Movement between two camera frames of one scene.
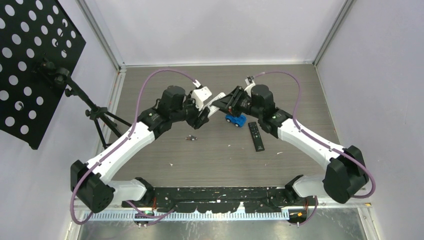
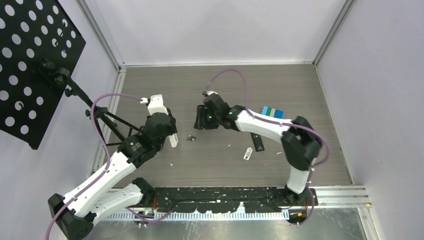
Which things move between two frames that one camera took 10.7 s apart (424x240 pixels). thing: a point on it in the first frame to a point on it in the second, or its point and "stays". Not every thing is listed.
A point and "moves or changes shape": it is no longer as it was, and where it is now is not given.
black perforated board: (40, 47) stays
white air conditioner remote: (213, 108) moves or changes shape
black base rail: (208, 199) stays
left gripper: (196, 121) to (173, 129)
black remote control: (256, 136) stays
